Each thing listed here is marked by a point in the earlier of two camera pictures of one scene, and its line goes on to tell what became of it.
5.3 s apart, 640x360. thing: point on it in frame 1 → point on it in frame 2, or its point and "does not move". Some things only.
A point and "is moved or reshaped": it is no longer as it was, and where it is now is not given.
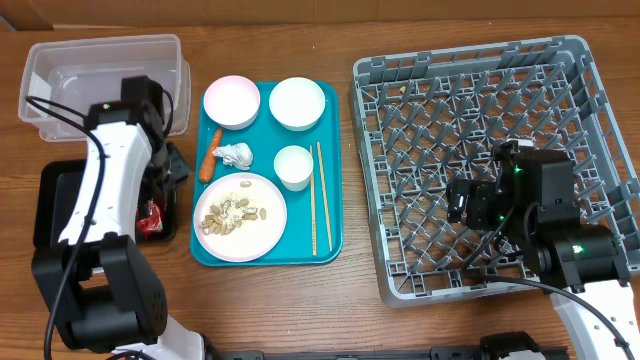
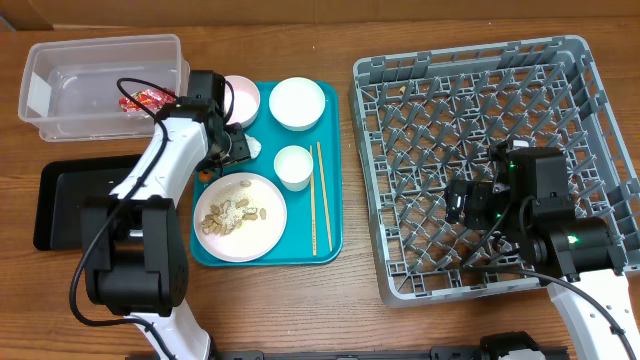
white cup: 293,165 does not move
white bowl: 297,103 does not move
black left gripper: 178,171 → 240,149
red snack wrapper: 153,220 is moved or reshaped
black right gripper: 480,198 does not move
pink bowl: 232,102 does not move
